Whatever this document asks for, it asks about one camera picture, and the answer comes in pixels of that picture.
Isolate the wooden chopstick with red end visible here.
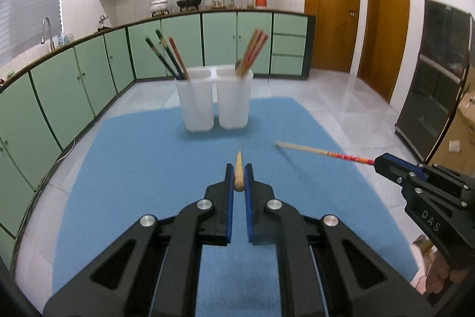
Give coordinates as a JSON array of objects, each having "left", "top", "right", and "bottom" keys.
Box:
[
  {"left": 239, "top": 30, "right": 265, "bottom": 76},
  {"left": 243, "top": 34, "right": 269, "bottom": 77},
  {"left": 234, "top": 151, "right": 246, "bottom": 192},
  {"left": 275, "top": 141, "right": 375, "bottom": 166},
  {"left": 236, "top": 28, "right": 260, "bottom": 75}
]

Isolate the tan cardboard box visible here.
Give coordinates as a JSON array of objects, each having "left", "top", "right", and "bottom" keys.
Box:
[{"left": 427, "top": 90, "right": 475, "bottom": 174}]

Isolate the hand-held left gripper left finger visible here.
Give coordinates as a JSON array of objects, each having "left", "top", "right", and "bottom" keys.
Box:
[{"left": 44, "top": 164, "right": 235, "bottom": 317}]

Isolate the black glass cabinet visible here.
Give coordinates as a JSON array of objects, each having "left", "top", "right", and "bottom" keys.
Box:
[{"left": 394, "top": 0, "right": 475, "bottom": 162}]

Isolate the black wok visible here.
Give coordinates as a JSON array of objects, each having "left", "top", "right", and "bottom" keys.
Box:
[{"left": 176, "top": 0, "right": 203, "bottom": 12}]

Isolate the blue mat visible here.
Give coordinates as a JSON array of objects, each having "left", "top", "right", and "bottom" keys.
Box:
[{"left": 52, "top": 97, "right": 421, "bottom": 317}]

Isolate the metal faucet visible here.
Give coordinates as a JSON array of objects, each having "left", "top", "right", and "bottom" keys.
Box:
[{"left": 42, "top": 17, "right": 56, "bottom": 52}]

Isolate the black chopstick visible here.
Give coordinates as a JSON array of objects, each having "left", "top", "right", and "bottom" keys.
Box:
[
  {"left": 145, "top": 37, "right": 181, "bottom": 79},
  {"left": 155, "top": 29, "right": 186, "bottom": 78}
]

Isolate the person's right hand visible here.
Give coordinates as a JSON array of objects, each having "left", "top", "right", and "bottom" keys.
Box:
[{"left": 424, "top": 253, "right": 463, "bottom": 298}]

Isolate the green drawer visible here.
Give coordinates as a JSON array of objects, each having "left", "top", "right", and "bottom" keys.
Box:
[
  {"left": 272, "top": 34, "right": 307, "bottom": 56},
  {"left": 273, "top": 13, "right": 308, "bottom": 36},
  {"left": 271, "top": 55, "right": 306, "bottom": 76}
]

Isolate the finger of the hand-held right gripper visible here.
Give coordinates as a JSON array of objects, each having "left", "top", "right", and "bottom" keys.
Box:
[{"left": 374, "top": 153, "right": 427, "bottom": 188}]

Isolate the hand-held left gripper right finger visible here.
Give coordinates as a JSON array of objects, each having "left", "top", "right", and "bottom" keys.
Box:
[{"left": 244, "top": 164, "right": 433, "bottom": 317}]

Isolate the green base cabinet run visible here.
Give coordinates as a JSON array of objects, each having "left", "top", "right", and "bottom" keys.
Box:
[{"left": 0, "top": 9, "right": 316, "bottom": 266}]

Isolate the wooden door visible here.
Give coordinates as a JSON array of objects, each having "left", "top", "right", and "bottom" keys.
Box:
[
  {"left": 304, "top": 0, "right": 361, "bottom": 74},
  {"left": 357, "top": 0, "right": 411, "bottom": 104}
]

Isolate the white double utensil holder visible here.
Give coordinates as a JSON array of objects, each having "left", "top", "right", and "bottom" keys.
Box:
[{"left": 175, "top": 66, "right": 254, "bottom": 134}]

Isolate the white cooking pot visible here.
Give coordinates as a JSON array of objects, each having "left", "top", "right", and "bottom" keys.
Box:
[{"left": 150, "top": 0, "right": 170, "bottom": 16}]

